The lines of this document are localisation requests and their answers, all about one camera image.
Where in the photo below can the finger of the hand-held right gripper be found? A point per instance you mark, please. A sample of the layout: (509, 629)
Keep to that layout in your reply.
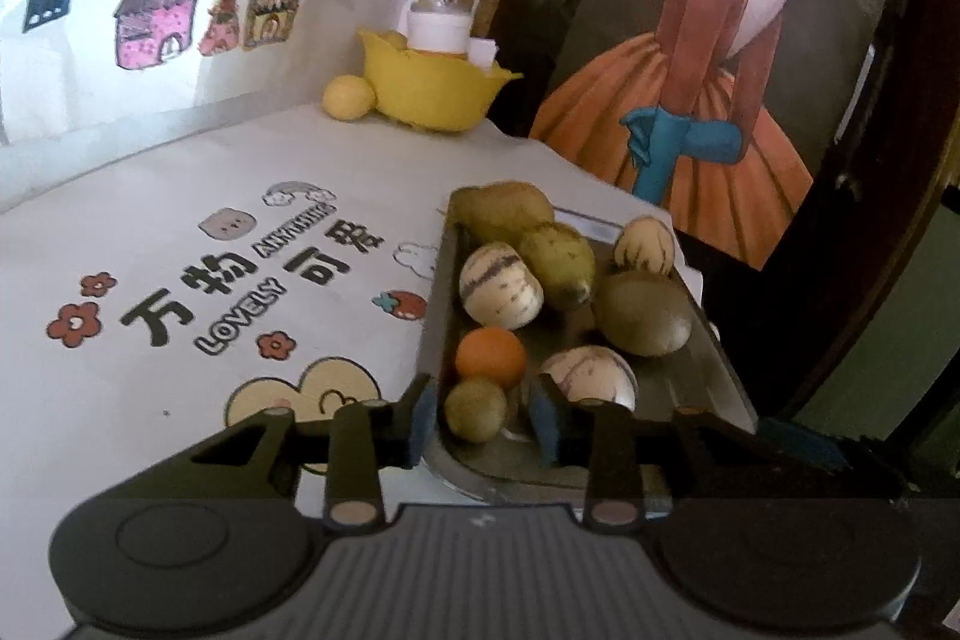
(806, 441)

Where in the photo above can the metal tray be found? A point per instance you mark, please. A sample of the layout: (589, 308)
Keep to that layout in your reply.
(585, 370)

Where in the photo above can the small white box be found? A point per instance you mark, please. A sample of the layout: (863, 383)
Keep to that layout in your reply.
(484, 52)

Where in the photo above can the white printed table cloth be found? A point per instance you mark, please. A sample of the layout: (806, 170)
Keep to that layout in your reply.
(187, 250)

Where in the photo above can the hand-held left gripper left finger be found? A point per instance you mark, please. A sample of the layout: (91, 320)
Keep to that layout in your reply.
(424, 422)

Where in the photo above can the yellow lemon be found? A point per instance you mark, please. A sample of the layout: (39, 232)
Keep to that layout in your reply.
(349, 96)

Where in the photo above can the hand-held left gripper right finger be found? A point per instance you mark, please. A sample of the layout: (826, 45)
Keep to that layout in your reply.
(546, 422)

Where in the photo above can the small green fruit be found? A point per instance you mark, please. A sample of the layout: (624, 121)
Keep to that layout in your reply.
(475, 410)

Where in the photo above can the orange tangerine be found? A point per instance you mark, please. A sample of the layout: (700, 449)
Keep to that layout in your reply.
(491, 355)

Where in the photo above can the lemon in bowl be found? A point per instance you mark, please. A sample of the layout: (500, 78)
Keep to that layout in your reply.
(391, 39)

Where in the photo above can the brown kiwi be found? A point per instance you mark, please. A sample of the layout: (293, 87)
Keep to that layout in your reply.
(641, 311)

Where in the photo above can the striped pepino melon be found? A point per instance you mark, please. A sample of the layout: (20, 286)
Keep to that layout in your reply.
(501, 285)
(645, 245)
(592, 377)

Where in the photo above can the yellow plastic bowl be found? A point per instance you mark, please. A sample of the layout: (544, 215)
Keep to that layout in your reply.
(435, 89)

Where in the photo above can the white jar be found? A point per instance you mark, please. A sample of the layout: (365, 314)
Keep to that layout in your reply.
(439, 27)

